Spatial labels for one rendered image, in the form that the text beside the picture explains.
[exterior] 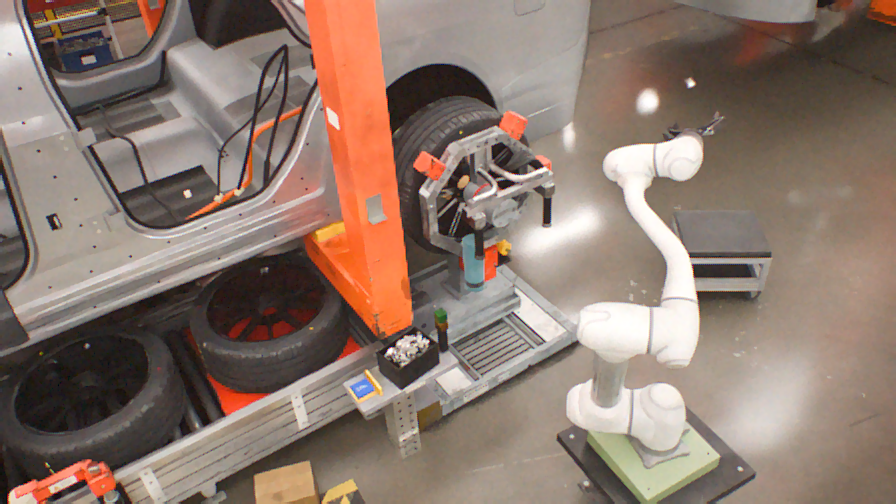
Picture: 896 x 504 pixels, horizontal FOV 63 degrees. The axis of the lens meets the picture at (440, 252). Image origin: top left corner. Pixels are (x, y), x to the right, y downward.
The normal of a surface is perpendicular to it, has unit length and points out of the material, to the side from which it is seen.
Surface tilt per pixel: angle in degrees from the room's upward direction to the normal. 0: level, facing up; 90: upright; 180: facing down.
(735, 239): 0
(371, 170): 90
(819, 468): 0
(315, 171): 90
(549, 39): 90
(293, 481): 0
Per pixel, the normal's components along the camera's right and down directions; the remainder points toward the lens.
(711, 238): -0.07, -0.78
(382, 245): 0.54, 0.50
